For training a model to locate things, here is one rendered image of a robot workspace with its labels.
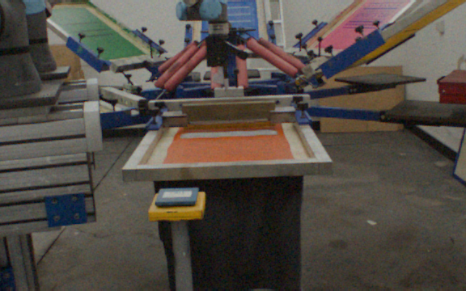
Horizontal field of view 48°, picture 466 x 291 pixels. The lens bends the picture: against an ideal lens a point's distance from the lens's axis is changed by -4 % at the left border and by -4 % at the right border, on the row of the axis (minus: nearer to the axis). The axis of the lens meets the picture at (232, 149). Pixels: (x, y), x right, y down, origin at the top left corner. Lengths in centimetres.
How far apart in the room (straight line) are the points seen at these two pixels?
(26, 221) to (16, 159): 17
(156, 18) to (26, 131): 510
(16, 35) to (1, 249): 62
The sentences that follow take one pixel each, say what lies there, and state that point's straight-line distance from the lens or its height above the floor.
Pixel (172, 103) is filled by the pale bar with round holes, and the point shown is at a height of 103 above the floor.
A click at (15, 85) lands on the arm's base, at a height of 128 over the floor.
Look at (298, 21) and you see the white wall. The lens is 619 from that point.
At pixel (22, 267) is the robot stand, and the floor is 76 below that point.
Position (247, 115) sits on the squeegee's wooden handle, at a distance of 206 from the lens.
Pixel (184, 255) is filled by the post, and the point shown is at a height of 81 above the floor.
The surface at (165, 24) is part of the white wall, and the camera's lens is 620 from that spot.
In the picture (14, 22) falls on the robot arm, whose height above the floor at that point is 141.
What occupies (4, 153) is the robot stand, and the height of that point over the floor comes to 114.
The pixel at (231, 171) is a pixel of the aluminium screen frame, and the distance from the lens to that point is 149.
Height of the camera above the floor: 141
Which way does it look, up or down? 15 degrees down
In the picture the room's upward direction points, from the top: 2 degrees counter-clockwise
